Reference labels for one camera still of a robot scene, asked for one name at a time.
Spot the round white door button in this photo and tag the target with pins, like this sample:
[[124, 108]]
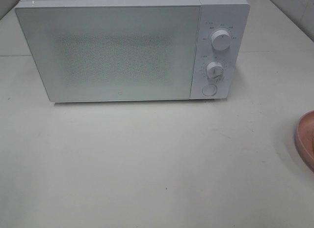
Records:
[[209, 90]]

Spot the white microwave door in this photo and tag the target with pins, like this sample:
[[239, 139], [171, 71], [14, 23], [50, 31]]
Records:
[[86, 54]]

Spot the pink round plate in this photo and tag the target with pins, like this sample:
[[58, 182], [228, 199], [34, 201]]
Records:
[[303, 138]]

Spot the sandwich with lettuce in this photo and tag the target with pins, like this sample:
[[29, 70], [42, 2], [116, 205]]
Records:
[[312, 144]]

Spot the lower white timer knob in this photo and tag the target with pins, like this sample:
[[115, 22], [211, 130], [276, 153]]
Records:
[[214, 69]]

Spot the white microwave oven body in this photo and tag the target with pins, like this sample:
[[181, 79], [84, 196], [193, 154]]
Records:
[[214, 14]]

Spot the upper white power knob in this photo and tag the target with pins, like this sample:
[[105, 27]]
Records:
[[221, 39]]

